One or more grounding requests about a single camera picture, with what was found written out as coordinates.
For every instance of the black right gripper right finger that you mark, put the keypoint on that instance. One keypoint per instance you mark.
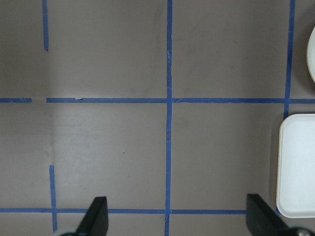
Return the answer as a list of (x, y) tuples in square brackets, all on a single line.
[(261, 220)]

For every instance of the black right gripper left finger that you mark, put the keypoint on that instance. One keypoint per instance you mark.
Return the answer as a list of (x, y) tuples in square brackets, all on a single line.
[(95, 221)]

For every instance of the white rectangular tray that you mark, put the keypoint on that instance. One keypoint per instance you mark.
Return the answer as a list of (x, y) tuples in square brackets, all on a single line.
[(296, 167)]

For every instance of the white round plate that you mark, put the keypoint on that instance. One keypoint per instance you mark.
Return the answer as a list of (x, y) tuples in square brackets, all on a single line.
[(311, 55)]

